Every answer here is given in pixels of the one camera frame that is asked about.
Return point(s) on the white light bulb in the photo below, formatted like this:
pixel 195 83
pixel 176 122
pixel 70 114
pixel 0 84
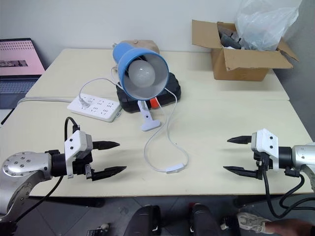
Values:
pixel 142 73

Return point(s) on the dark grey items in box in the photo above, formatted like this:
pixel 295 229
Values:
pixel 230 37

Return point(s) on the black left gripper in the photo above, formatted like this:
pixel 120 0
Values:
pixel 82 163

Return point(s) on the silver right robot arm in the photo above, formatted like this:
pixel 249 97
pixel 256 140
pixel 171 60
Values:
pixel 301 153

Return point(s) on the black lamp base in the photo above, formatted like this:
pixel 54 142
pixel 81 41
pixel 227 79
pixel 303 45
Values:
pixel 173 86

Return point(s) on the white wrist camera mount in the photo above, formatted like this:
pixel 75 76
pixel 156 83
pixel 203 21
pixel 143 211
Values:
pixel 264 142
pixel 75 141

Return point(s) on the clear plastic bag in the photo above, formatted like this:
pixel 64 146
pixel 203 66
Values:
pixel 265 24

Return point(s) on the dark rounded shape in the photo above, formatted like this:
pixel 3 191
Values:
pixel 142 221
pixel 203 220

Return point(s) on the orange case latch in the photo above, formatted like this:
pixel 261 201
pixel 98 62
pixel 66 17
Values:
pixel 154 103

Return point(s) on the open laptop with pink screen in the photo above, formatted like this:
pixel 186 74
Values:
pixel 17 61

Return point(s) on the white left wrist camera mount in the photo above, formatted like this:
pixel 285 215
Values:
pixel 75 141

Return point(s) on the white T-shaped plastic bracket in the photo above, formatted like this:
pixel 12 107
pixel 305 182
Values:
pixel 147 120

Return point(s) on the white power strip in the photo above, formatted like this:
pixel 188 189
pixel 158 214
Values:
pixel 98 108

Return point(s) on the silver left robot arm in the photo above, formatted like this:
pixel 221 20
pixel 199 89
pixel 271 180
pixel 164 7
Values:
pixel 22 164

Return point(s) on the beige rounded object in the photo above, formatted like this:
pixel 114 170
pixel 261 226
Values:
pixel 147 45

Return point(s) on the grey sneaker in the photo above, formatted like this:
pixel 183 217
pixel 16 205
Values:
pixel 251 222

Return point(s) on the white power plug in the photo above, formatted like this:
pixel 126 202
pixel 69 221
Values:
pixel 83 102

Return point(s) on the brown cardboard box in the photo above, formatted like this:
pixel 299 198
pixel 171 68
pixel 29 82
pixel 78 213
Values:
pixel 241 66

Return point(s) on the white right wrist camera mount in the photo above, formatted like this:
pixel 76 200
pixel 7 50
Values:
pixel 264 142

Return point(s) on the blue desk lamp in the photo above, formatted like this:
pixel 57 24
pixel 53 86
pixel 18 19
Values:
pixel 125 59

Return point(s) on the person's leg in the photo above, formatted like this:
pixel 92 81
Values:
pixel 292 227

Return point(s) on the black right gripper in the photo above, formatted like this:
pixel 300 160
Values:
pixel 263 163

